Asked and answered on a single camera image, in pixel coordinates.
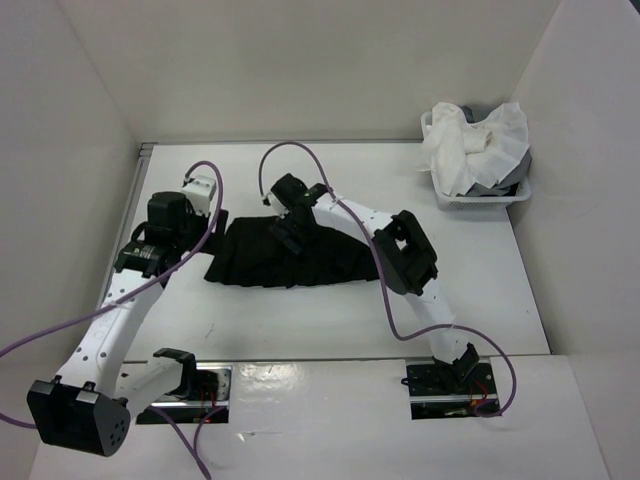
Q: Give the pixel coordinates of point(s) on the white plastic laundry basket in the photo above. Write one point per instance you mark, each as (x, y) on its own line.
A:
(480, 200)

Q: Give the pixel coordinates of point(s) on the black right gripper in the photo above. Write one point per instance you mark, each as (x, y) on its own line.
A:
(282, 228)

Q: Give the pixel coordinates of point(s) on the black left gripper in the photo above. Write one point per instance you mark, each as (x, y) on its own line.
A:
(202, 220)

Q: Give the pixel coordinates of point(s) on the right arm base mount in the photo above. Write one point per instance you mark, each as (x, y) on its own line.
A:
(431, 398)

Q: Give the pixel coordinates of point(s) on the white crumpled cloth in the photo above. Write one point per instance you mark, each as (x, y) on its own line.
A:
(475, 147)

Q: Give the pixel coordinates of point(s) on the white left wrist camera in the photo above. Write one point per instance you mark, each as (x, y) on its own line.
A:
(200, 191)

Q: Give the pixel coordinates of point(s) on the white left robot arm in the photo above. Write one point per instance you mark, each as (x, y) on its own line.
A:
(90, 403)

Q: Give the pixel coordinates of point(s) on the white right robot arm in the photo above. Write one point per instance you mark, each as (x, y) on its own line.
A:
(403, 257)

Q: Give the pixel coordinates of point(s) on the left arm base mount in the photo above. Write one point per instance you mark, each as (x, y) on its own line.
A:
(209, 400)

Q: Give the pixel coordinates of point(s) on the black pleated skirt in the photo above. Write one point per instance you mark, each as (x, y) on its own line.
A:
(251, 256)

